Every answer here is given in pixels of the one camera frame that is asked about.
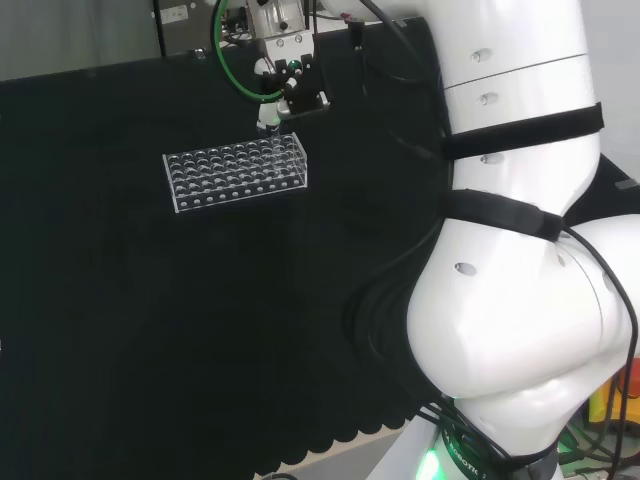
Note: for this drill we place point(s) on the black table cloth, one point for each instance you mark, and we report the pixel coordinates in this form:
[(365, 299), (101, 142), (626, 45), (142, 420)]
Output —
[(150, 300)]

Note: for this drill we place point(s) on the yellow emergency stop button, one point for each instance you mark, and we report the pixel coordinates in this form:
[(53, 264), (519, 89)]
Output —
[(602, 402)]

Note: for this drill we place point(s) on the clear acrylic test tube rack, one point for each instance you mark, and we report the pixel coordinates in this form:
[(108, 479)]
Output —
[(235, 172)]

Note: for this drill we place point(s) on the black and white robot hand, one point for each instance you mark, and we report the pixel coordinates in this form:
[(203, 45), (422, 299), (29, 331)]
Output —
[(300, 85)]

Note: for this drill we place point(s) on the black vertical pole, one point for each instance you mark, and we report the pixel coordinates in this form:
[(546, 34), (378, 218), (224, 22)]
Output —
[(159, 27)]

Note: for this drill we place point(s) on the clear tape strip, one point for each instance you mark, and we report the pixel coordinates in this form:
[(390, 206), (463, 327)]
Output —
[(626, 185), (200, 54)]

